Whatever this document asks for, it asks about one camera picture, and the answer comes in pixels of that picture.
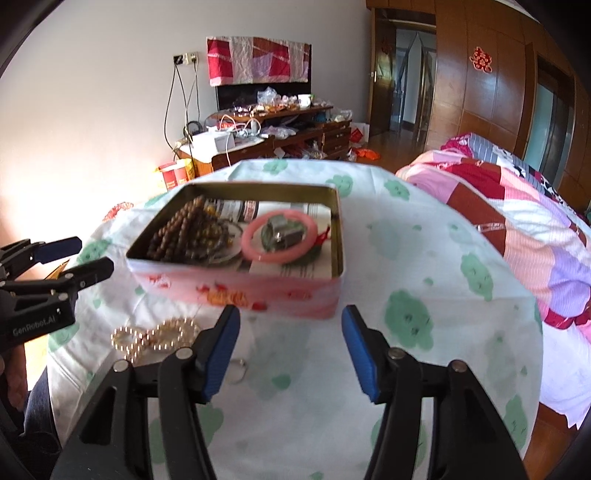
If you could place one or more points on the clear plastic bag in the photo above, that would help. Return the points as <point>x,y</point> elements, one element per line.
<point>268,97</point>

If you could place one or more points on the person's leg in jeans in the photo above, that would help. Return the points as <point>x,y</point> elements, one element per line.
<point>44,415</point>

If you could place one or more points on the wooden door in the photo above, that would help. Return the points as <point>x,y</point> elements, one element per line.
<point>382,92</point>

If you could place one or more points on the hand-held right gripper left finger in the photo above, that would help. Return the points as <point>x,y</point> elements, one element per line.
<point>226,350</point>

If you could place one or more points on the bed with colourful quilt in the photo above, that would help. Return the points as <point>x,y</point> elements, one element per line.
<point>508,207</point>

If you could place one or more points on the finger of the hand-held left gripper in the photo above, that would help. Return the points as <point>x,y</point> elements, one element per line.
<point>92,272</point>
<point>60,249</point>

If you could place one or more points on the person's left hand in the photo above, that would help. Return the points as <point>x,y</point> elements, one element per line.
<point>13,383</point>

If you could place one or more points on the pink bangle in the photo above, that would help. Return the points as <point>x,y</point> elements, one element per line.
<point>249,240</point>

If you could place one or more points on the white mug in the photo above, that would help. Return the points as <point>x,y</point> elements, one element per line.
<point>304,100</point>

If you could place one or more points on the grey metal trinket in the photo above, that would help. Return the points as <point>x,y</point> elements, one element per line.
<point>281,230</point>

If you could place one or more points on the red paper decoration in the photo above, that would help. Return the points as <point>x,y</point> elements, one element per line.
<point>480,58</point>

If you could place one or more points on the orange item on floor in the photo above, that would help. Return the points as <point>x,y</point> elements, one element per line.
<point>367,153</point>

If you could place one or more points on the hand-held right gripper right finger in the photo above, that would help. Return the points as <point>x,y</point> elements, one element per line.
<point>360,355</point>

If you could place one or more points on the red and yellow box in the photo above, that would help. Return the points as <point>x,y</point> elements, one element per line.
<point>175,175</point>

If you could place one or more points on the white cardboard box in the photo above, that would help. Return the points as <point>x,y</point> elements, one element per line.
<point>210,143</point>

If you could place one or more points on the black television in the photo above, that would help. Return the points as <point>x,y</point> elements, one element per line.
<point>240,94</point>

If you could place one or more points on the wooden wardrobe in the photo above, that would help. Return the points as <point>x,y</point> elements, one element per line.
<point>498,106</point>

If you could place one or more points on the red knot pendant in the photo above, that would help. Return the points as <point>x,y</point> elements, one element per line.
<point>324,236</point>

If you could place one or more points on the white tablecloth with green print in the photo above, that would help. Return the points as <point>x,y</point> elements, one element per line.
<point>438,277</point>

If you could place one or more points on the wall power outlet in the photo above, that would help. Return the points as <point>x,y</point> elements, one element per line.
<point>184,58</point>

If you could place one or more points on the white paper bag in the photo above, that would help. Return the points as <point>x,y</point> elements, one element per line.
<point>359,133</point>

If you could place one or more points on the red and white cloth cover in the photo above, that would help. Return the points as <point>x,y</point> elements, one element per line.
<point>258,60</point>

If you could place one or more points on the pink tin box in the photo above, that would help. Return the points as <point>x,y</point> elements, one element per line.
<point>277,290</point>

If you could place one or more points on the clear printed bangle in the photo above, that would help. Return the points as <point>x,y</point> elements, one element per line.
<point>228,256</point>

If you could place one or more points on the wooden television cabinet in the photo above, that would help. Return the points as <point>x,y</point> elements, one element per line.
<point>332,134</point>

